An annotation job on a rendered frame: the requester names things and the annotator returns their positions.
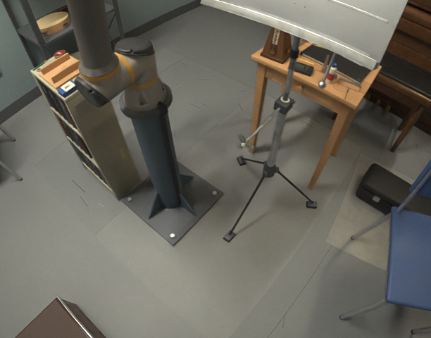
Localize grey folding music stand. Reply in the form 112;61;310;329
223;36;318;243

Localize silver trumpet mouthpiece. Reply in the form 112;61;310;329
318;54;333;89

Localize grey music stand desk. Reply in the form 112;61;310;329
199;0;409;72

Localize light wooden side table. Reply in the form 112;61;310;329
246;39;382;190

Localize beige bookcase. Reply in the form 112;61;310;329
30;51;142;198

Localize black electronic tuner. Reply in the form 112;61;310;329
294;61;315;76

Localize wooden metronome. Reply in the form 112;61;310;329
260;27;294;65

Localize black book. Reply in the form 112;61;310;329
299;43;373;85

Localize black instrument case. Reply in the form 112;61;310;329
355;163;416;214

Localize wooden block holder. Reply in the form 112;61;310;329
41;54;81;85

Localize grey metal shelf unit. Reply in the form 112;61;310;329
1;0;125;68

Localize black padded piano bench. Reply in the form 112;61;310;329
371;51;431;153

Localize grey metal chair legs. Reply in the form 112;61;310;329
0;114;24;182

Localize brown box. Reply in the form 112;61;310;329
14;296;107;338

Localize tan tambourine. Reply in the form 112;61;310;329
36;11;70;35

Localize dark wooden piano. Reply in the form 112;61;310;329
366;0;431;114

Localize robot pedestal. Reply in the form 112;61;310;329
120;101;225;247

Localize blue metal frame chair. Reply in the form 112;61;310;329
339;146;431;334

